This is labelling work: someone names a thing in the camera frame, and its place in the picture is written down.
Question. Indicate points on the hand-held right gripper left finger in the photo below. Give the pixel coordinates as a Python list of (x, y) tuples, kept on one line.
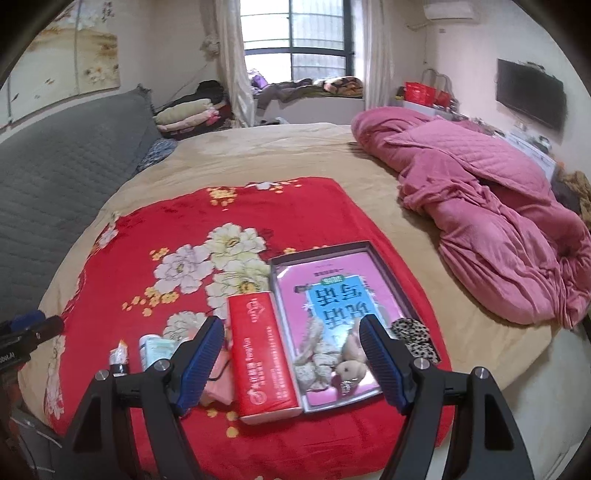
[(203, 364)]

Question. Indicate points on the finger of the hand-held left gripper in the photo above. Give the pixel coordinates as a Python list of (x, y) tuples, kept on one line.
[(30, 318), (41, 330)]

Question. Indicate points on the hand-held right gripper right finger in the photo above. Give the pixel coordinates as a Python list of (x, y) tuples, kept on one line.
[(383, 364)]

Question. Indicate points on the pink face mask packet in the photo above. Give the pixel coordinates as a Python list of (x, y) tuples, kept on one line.
[(220, 387)]

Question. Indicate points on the teal tissue packet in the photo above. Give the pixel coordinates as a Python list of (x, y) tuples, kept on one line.
[(164, 350)]

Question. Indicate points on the leopard print scrunchie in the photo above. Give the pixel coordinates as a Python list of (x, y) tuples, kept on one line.
[(418, 339)]

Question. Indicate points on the dark grey tray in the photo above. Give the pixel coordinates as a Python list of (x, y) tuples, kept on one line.
[(344, 399)]

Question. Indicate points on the red tissue box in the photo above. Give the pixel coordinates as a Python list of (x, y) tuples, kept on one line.
[(258, 360)]

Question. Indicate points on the white floral scrunchie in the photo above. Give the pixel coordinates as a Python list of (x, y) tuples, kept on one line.
[(318, 355)]

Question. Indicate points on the pink book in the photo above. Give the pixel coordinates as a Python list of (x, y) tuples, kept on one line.
[(332, 300)]

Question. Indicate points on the grey quilted headboard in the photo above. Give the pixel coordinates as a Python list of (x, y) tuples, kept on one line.
[(60, 184)]

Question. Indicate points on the red floral blanket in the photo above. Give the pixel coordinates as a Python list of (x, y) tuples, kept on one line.
[(300, 207)]

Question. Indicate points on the pink quilt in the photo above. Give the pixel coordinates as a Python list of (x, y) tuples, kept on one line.
[(485, 194)]

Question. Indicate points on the blue patterned cloth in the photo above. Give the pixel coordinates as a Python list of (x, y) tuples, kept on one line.
[(157, 152)]

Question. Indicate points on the pink folded cloth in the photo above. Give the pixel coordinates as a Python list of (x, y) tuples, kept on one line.
[(214, 117)]

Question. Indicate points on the white cluttered cabinet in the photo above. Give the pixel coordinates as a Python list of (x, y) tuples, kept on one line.
[(531, 152)]

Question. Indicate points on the brown fuzzy cloth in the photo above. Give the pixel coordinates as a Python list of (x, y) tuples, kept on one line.
[(577, 184)]

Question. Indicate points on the small red gift bag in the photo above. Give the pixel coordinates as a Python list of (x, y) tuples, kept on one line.
[(442, 98)]

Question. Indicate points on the large red gift bag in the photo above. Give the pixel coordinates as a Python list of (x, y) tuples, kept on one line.
[(419, 93)]

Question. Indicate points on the black clothes pile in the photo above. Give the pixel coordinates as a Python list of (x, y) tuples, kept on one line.
[(212, 90)]

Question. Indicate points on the brown patterned blanket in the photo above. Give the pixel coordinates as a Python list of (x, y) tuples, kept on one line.
[(341, 85)]

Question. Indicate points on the grey clothes pile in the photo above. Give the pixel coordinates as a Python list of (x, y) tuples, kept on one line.
[(286, 90)]

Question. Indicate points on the purple bag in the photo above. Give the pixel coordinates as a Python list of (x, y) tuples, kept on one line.
[(257, 81)]

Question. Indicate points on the white lace curtain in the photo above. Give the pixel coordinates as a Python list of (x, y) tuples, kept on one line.
[(231, 69)]

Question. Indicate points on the white plain curtain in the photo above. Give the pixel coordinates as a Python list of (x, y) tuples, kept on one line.
[(371, 55)]

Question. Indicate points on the window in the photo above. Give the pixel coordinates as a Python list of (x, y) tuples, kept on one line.
[(318, 60)]

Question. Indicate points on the white air conditioner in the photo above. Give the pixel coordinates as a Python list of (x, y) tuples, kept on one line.
[(450, 11)]

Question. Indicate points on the floral wall painting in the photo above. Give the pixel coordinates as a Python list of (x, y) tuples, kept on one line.
[(69, 60)]

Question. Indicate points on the wall television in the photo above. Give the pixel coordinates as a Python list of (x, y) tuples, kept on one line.
[(531, 92)]

